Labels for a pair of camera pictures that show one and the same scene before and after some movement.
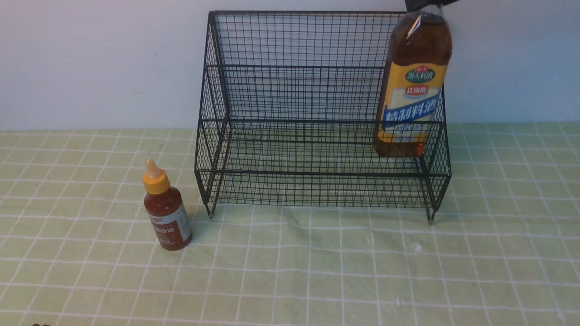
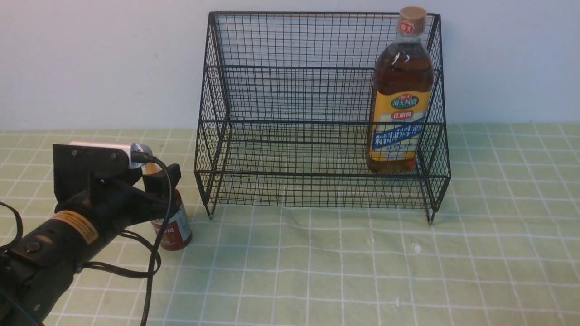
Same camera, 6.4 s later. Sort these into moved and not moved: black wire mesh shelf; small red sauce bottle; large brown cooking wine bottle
Moved: large brown cooking wine bottle
Not moved: black wire mesh shelf; small red sauce bottle
